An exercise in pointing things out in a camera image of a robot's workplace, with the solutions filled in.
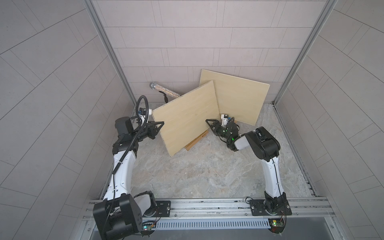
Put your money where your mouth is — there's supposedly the plywood board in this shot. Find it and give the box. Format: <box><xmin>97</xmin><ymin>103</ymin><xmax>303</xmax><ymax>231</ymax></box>
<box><xmin>152</xmin><ymin>81</ymin><xmax>220</xmax><ymax>157</ymax></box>
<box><xmin>200</xmin><ymin>70</ymin><xmax>270</xmax><ymax>126</ymax></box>

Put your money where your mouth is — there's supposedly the wooden easel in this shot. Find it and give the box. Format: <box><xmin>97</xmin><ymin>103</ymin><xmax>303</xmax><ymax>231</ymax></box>
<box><xmin>185</xmin><ymin>130</ymin><xmax>209</xmax><ymax>151</ymax></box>

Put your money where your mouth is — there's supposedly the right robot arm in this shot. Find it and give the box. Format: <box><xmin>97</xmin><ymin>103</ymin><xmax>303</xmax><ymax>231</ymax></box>
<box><xmin>206</xmin><ymin>118</ymin><xmax>292</xmax><ymax>216</ymax></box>

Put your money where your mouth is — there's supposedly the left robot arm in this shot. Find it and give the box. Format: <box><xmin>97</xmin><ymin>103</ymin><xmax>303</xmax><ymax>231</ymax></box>
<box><xmin>93</xmin><ymin>115</ymin><xmax>164</xmax><ymax>240</ymax></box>

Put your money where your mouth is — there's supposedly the glitter microphone on stand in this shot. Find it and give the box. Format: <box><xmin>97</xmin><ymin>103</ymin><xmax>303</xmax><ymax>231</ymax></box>
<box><xmin>150</xmin><ymin>82</ymin><xmax>181</xmax><ymax>103</ymax></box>

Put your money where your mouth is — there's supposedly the left circuit board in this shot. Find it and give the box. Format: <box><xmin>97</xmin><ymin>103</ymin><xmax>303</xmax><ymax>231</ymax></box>
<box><xmin>141</xmin><ymin>221</ymin><xmax>156</xmax><ymax>237</ymax></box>

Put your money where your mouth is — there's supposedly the circuit board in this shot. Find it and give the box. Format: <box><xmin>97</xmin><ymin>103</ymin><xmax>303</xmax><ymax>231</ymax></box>
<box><xmin>268</xmin><ymin>219</ymin><xmax>286</xmax><ymax>234</ymax></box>
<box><xmin>141</xmin><ymin>221</ymin><xmax>156</xmax><ymax>237</ymax></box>

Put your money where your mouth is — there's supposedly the right circuit board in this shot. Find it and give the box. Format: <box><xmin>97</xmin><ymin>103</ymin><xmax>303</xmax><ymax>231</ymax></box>
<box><xmin>268</xmin><ymin>219</ymin><xmax>286</xmax><ymax>234</ymax></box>

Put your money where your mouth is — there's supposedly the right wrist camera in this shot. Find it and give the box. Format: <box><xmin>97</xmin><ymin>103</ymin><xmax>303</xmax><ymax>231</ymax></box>
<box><xmin>221</xmin><ymin>114</ymin><xmax>230</xmax><ymax>128</ymax></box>

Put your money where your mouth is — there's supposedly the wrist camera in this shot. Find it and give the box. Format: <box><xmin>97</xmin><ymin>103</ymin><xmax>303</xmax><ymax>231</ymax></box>
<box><xmin>221</xmin><ymin>114</ymin><xmax>230</xmax><ymax>128</ymax></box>
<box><xmin>138</xmin><ymin>108</ymin><xmax>152</xmax><ymax>119</ymax></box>

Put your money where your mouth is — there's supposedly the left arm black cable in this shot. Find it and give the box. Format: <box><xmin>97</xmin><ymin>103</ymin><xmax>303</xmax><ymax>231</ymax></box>
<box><xmin>101</xmin><ymin>95</ymin><xmax>150</xmax><ymax>238</ymax></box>

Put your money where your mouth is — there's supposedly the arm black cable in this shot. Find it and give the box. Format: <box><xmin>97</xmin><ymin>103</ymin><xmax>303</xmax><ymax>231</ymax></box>
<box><xmin>218</xmin><ymin>119</ymin><xmax>286</xmax><ymax>211</ymax></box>
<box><xmin>101</xmin><ymin>95</ymin><xmax>150</xmax><ymax>238</ymax></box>

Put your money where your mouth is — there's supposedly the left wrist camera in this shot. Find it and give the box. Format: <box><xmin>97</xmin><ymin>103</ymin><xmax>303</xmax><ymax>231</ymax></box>
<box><xmin>138</xmin><ymin>108</ymin><xmax>152</xmax><ymax>119</ymax></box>

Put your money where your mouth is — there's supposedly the aluminium mounting rail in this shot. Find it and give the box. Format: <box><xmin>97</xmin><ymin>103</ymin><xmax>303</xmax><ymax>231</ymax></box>
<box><xmin>80</xmin><ymin>196</ymin><xmax>335</xmax><ymax>221</ymax></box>

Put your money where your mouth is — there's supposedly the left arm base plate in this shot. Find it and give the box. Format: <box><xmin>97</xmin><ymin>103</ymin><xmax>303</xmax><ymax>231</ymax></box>
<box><xmin>136</xmin><ymin>201</ymin><xmax>171</xmax><ymax>218</ymax></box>

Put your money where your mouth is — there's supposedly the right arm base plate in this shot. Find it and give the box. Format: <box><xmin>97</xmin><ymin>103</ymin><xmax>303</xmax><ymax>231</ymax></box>
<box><xmin>248</xmin><ymin>198</ymin><xmax>292</xmax><ymax>216</ymax></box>

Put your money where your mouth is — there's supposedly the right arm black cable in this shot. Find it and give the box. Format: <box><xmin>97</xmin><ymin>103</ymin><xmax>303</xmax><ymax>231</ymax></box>
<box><xmin>218</xmin><ymin>119</ymin><xmax>286</xmax><ymax>211</ymax></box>

